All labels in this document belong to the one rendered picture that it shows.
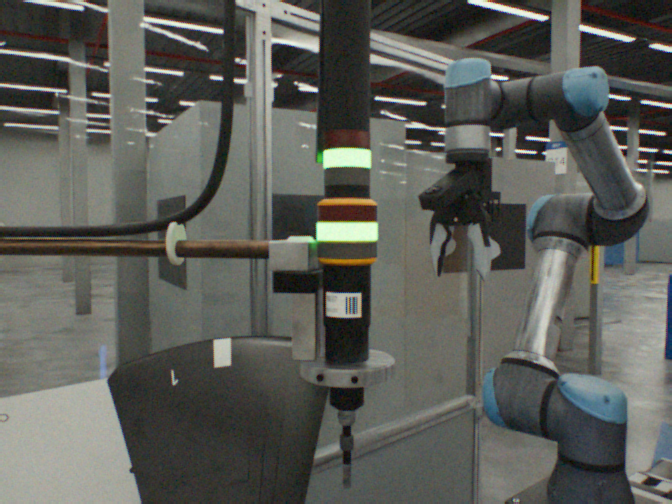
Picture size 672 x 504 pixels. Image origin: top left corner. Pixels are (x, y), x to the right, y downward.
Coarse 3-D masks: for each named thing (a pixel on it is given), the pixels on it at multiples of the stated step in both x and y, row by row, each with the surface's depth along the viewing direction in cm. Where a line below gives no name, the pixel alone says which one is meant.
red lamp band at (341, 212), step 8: (320, 208) 39; (328, 208) 38; (336, 208) 38; (344, 208) 38; (352, 208) 38; (360, 208) 38; (368, 208) 39; (376, 208) 40; (320, 216) 39; (328, 216) 38; (336, 216) 38; (344, 216) 38; (352, 216) 38; (360, 216) 38; (368, 216) 39; (376, 216) 40
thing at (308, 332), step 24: (288, 264) 40; (312, 264) 41; (288, 288) 39; (312, 288) 39; (312, 312) 40; (312, 336) 40; (312, 360) 40; (384, 360) 40; (336, 384) 37; (360, 384) 37
